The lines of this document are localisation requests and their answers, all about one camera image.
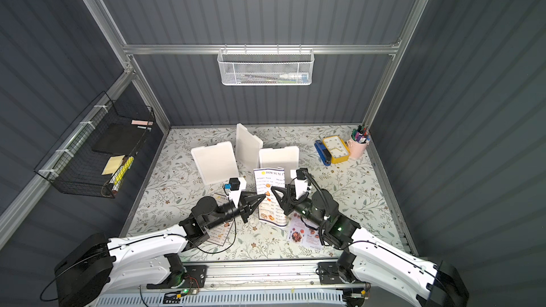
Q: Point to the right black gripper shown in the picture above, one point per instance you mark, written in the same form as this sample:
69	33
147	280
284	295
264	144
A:
291	200

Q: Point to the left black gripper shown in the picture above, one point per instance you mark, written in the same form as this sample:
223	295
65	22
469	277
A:
242	207

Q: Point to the dim sum menu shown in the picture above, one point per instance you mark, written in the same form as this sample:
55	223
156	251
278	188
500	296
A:
269	209
218	236

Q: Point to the white rack panel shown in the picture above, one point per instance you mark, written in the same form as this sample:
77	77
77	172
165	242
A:
247	147
286	158
215	164

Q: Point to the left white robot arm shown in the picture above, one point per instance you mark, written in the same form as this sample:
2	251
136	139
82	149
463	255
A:
99	264

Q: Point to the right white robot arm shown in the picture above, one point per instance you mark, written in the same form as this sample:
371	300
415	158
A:
368	259

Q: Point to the pink special menu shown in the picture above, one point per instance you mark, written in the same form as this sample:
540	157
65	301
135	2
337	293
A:
299	233

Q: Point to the blue stapler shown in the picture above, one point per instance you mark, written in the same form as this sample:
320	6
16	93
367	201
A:
323	153

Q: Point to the yellow tray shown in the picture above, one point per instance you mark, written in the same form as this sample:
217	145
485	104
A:
337	148

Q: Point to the pink pen cup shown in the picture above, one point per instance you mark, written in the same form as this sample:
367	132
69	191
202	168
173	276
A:
356	149

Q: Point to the white tube in basket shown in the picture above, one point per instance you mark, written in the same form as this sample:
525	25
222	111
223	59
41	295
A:
295	77

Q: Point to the yellow patterned roll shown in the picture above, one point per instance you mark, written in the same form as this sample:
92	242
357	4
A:
119	174

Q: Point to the pink eraser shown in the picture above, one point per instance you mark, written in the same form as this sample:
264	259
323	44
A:
142	123

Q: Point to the yellow sticky notepad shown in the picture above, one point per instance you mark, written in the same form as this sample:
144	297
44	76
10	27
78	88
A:
113	165

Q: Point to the black notebook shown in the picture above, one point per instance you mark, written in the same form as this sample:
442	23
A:
120	140

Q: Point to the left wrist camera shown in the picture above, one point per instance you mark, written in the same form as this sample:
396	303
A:
234	188

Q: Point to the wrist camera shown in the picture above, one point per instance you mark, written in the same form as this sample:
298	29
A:
234	188
301	182

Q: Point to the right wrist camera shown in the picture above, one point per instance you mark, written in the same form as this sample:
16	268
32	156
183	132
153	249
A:
301	182

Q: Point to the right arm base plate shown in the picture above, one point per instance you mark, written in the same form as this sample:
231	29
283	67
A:
328	274

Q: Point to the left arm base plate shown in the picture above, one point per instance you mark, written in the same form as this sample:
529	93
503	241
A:
185	277

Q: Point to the white wire mesh basket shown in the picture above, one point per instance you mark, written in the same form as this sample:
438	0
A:
244	68

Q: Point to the black wire wall basket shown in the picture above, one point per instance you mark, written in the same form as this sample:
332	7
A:
96	157

